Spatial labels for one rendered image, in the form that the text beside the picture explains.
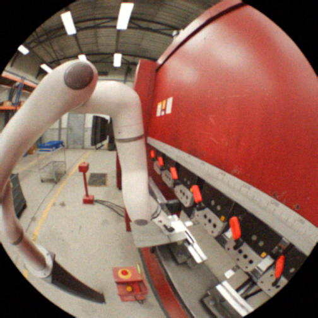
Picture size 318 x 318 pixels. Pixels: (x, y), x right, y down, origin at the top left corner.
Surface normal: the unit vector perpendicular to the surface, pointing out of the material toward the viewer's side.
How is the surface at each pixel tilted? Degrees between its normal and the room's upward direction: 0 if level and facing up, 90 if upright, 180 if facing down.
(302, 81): 90
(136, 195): 63
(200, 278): 0
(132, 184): 54
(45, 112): 121
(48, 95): 112
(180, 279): 0
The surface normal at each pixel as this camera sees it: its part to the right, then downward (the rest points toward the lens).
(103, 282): 0.12, -0.96
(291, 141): -0.94, -0.04
